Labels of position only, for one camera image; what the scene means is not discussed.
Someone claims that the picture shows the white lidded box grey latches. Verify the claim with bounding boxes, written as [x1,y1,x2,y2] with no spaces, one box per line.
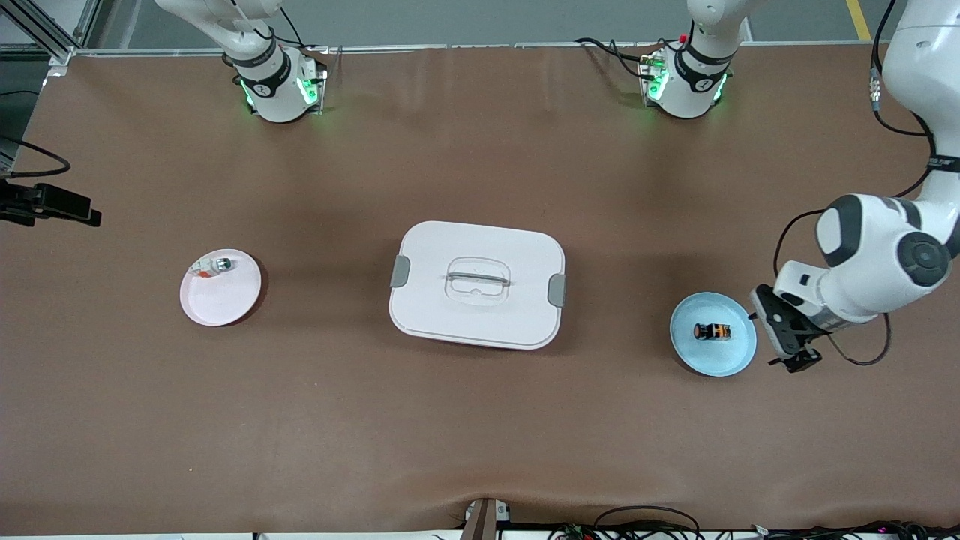
[388,220,568,351]

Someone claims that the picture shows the light blue round plate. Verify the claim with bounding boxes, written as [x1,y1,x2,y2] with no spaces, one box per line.
[669,292,758,377]

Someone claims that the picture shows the pink round plate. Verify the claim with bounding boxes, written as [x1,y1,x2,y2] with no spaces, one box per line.
[179,248,263,327]

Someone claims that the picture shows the brown table cover mat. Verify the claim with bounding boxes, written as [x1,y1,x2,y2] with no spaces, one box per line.
[0,43,960,535]

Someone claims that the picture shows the aluminium frame profile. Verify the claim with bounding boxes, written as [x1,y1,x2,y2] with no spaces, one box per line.
[0,0,102,76]

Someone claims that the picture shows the black cable bundle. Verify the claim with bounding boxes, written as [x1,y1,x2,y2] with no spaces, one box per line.
[750,520,960,540]

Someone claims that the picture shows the black looped cable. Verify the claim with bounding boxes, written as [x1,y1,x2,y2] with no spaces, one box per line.
[592,506,702,540]

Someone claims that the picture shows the brown camera mount post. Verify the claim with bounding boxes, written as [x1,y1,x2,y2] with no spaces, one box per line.
[461,497,512,540]

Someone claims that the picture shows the black left arm base cable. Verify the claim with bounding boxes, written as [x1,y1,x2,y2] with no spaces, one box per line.
[575,37,665,80]

